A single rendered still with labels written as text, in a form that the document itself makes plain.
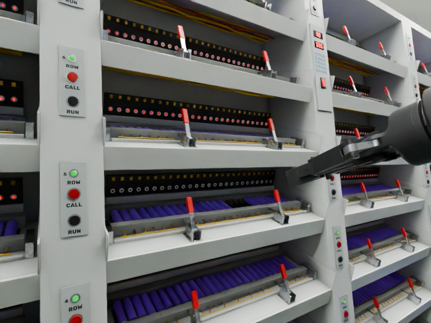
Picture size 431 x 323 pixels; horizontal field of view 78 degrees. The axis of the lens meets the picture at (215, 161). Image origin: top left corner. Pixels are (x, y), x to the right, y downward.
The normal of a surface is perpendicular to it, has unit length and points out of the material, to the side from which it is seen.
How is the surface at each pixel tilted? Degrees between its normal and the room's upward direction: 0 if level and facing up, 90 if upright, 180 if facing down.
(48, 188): 90
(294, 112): 90
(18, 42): 110
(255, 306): 20
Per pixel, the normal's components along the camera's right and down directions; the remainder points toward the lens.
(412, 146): -0.67, 0.44
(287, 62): -0.84, 0.00
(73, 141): 0.54, -0.11
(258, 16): 0.52, 0.24
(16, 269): 0.13, -0.97
